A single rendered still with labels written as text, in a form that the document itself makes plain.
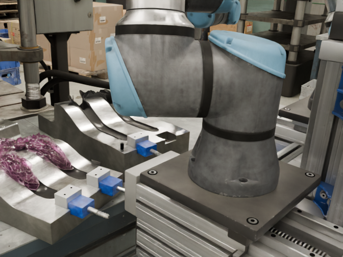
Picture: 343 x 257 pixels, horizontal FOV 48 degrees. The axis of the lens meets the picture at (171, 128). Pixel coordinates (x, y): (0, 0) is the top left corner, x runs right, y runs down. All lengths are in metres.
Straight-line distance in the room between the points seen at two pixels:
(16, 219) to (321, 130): 0.67
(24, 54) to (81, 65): 3.51
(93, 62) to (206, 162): 4.48
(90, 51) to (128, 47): 4.47
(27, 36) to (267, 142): 1.24
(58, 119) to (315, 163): 0.84
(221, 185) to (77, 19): 1.44
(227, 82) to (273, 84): 0.07
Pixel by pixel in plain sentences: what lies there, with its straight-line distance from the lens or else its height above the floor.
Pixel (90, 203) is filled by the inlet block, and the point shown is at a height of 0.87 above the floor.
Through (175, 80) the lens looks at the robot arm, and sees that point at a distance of 0.53.
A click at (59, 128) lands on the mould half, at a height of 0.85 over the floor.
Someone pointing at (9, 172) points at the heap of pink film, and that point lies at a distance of 0.99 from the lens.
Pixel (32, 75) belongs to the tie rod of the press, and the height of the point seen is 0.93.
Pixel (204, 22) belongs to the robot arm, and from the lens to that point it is 1.08.
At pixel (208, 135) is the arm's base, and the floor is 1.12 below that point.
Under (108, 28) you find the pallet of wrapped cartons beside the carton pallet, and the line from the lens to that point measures 5.15.
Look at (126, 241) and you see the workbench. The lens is 1.21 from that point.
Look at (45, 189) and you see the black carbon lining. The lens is 0.99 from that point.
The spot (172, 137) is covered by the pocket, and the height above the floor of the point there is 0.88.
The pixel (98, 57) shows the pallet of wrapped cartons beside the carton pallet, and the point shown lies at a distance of 5.07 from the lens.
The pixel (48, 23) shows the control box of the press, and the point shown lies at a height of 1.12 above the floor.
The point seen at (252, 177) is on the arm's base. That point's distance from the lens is 0.60.
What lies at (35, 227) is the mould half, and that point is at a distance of 0.91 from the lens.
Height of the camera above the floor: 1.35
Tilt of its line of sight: 22 degrees down
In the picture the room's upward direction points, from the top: 3 degrees clockwise
